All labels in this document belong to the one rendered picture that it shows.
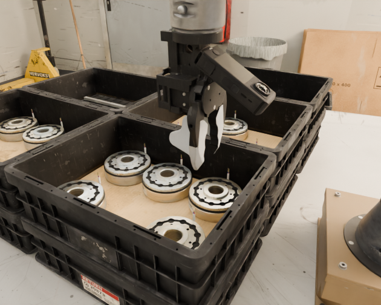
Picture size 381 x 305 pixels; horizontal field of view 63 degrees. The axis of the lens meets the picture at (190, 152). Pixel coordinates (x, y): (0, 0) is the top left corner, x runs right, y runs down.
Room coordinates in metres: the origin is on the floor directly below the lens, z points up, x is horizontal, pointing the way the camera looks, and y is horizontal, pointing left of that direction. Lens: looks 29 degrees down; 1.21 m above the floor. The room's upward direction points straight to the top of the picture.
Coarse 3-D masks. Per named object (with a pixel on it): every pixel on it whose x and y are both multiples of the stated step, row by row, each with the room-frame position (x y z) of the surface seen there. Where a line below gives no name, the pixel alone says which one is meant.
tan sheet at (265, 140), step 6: (180, 120) 0.90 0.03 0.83; (252, 132) 0.81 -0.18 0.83; (258, 132) 0.81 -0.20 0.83; (246, 138) 0.77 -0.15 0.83; (252, 138) 0.77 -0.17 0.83; (258, 138) 0.77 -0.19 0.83; (264, 138) 0.77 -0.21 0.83; (270, 138) 0.77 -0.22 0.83; (276, 138) 0.77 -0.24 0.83; (258, 144) 0.74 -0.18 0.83; (264, 144) 0.74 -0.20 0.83; (270, 144) 0.74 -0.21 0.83; (276, 144) 0.74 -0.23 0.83
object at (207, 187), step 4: (208, 184) 0.50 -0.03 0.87; (212, 184) 0.50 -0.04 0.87; (216, 184) 0.50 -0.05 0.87; (220, 184) 0.50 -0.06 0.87; (204, 188) 0.48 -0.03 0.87; (208, 188) 0.49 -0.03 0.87; (220, 188) 0.49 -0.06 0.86; (224, 188) 0.48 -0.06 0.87; (204, 192) 0.47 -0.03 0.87; (208, 192) 0.47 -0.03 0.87; (224, 192) 0.47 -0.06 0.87; (228, 192) 0.47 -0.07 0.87; (208, 196) 0.46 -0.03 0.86; (212, 196) 0.46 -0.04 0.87; (216, 196) 0.46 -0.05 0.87; (220, 196) 0.46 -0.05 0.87; (224, 196) 0.46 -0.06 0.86
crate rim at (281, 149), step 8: (144, 104) 0.78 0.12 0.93; (288, 104) 0.78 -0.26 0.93; (296, 104) 0.77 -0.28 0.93; (304, 104) 0.77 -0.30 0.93; (128, 112) 0.72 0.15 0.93; (304, 112) 0.72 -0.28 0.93; (152, 120) 0.66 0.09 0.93; (160, 120) 0.66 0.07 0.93; (296, 120) 0.66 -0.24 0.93; (304, 120) 0.68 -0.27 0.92; (296, 128) 0.62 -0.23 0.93; (224, 136) 0.58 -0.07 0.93; (288, 136) 0.58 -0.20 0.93; (296, 136) 0.62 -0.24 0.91; (248, 144) 0.55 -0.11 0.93; (280, 144) 0.55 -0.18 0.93; (288, 144) 0.56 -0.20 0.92; (280, 152) 0.52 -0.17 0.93; (280, 160) 0.52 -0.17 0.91
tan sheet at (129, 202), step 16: (96, 176) 0.58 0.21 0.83; (112, 192) 0.52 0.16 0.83; (128, 192) 0.52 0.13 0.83; (112, 208) 0.47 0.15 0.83; (128, 208) 0.47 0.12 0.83; (144, 208) 0.47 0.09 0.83; (160, 208) 0.47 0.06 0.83; (176, 208) 0.47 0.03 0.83; (144, 224) 0.43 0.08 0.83; (208, 224) 0.43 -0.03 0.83
